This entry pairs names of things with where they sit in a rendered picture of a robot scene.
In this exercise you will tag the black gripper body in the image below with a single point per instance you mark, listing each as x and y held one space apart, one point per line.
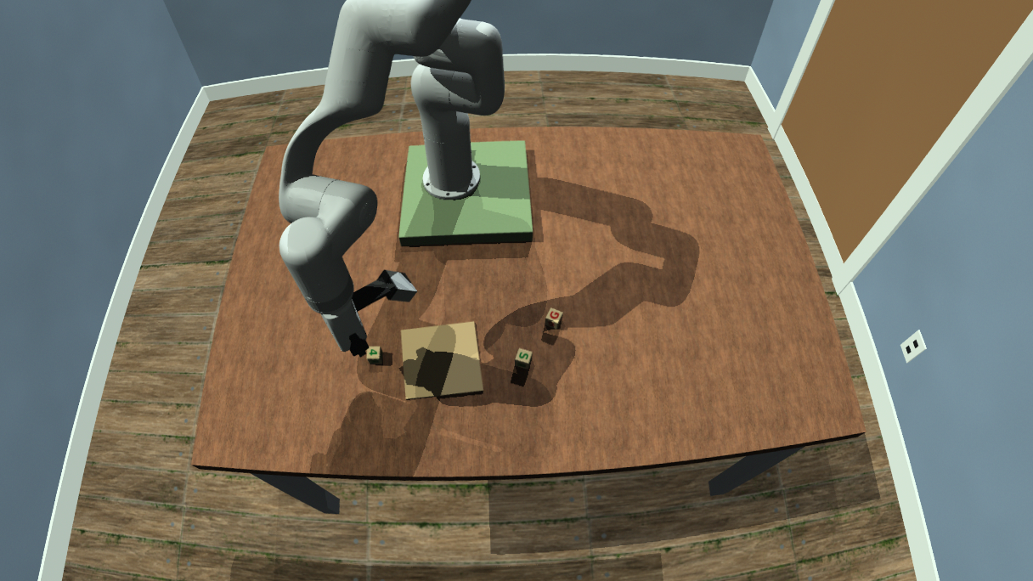
343 322

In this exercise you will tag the beige flat mat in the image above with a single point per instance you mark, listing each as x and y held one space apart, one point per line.
441 360

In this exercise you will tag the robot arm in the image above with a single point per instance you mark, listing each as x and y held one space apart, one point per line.
471 78

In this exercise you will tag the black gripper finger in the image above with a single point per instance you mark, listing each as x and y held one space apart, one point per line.
357 343

